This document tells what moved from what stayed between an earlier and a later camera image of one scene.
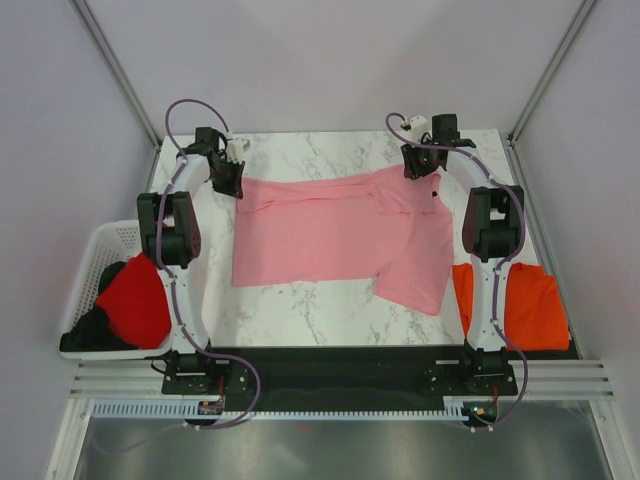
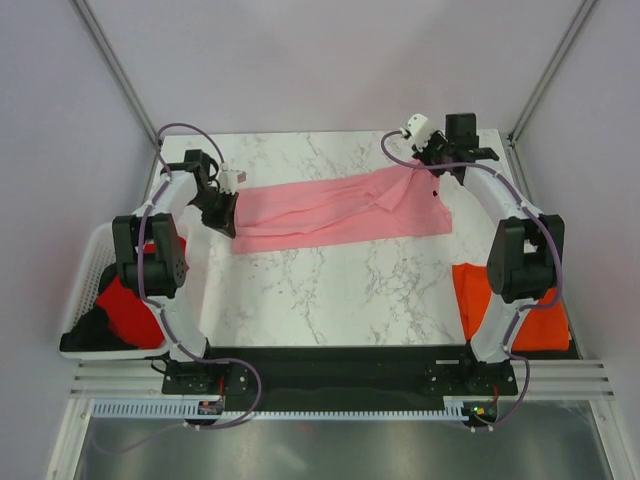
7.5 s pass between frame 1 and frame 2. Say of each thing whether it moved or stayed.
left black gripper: moved
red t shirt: stayed
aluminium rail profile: stayed
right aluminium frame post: stayed
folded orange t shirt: stayed
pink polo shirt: moved
